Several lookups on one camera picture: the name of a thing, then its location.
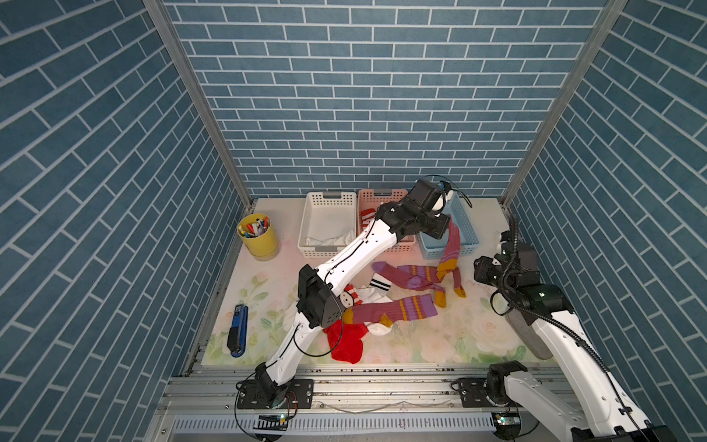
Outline purple striped sock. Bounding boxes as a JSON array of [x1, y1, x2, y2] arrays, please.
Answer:
[[372, 259, 467, 308], [342, 295, 438, 336]]

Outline red white striped sock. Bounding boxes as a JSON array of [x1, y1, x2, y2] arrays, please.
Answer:
[[359, 208, 377, 232]]

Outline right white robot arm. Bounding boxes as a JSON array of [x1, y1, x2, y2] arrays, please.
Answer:
[[474, 219, 676, 441]]

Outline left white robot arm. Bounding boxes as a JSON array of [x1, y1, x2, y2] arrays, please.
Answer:
[[254, 180, 454, 408]]

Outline pink plastic basket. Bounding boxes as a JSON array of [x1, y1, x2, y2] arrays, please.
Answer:
[[356, 189, 416, 252]]

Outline white plastic basket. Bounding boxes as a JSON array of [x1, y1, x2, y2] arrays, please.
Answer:
[[298, 192, 358, 258]]

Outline purple striped sock front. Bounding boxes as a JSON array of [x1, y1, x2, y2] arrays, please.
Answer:
[[342, 295, 438, 336]]

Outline grey oval pad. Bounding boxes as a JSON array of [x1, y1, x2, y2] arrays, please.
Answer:
[[506, 309, 552, 360]]

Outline red santa sock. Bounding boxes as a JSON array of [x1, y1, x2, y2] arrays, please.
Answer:
[[324, 320, 368, 364]]

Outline yellow pen cup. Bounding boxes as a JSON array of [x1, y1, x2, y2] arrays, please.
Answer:
[[237, 213, 279, 262]]

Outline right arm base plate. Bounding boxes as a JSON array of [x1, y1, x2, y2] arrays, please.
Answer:
[[450, 378, 520, 409]]

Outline aluminium front rail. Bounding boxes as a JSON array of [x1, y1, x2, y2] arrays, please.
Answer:
[[145, 368, 581, 441]]

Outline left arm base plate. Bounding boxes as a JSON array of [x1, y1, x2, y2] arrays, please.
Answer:
[[236, 379, 314, 410]]

